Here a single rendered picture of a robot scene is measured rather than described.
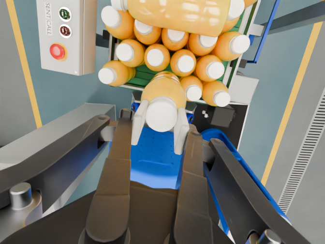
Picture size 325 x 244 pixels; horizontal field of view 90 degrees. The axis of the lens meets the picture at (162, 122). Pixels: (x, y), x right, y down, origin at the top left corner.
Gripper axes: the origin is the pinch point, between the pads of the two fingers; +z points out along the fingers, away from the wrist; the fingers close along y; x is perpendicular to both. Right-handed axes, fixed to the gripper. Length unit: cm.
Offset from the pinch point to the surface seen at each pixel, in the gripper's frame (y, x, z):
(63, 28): -26.2, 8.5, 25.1
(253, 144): 104, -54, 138
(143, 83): -8.4, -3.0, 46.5
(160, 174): 3.2, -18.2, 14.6
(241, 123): 75, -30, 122
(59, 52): -27.2, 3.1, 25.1
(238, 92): 30, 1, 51
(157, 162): 2.1, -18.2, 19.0
